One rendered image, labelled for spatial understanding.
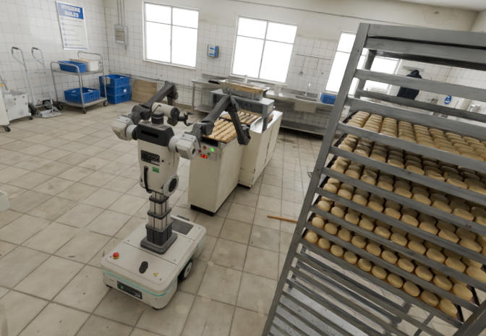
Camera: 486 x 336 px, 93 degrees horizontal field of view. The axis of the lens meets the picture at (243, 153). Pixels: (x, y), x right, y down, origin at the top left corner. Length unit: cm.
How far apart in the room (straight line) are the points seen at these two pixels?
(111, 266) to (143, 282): 26
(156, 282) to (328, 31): 551
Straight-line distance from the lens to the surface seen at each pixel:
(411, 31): 84
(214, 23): 617
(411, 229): 100
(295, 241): 111
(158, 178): 155
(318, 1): 600
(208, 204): 252
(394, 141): 88
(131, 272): 187
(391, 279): 119
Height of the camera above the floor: 170
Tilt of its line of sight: 24 degrees down
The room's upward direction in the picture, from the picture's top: 9 degrees clockwise
